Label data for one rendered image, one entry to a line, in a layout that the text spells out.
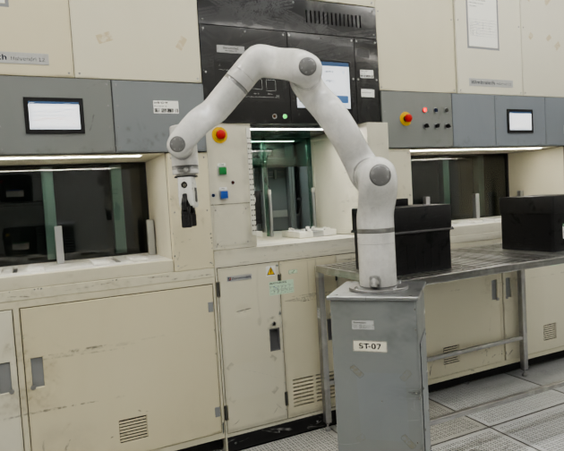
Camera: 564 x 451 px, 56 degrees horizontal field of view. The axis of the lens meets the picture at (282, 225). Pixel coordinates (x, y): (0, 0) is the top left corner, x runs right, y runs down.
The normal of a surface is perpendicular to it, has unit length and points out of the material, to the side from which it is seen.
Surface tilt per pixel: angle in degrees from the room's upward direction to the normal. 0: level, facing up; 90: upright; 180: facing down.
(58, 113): 90
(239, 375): 90
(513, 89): 90
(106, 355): 90
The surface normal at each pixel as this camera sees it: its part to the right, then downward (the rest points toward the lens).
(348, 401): -0.33, 0.07
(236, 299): 0.43, 0.02
